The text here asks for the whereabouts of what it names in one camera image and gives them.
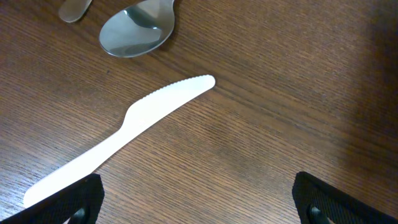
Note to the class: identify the white plastic knife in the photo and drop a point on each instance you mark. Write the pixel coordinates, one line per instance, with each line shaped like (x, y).
(140, 116)

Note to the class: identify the silver spoon dark handle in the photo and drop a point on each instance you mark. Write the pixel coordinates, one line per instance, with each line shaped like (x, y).
(138, 29)

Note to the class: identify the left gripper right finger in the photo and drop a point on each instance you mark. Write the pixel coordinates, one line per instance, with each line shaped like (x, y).
(319, 202)

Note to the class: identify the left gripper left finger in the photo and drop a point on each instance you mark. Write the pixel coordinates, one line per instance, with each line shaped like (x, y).
(79, 203)

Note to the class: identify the silver spoon far left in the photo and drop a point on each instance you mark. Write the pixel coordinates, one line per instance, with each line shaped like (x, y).
(73, 10)

